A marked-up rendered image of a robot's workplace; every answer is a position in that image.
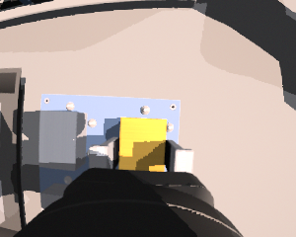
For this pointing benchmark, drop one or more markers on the yellow block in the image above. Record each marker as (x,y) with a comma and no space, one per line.
(142,144)

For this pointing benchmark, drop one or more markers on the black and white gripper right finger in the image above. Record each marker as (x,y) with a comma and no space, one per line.
(177,159)

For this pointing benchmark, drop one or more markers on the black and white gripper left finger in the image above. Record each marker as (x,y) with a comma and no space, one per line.
(105,155)

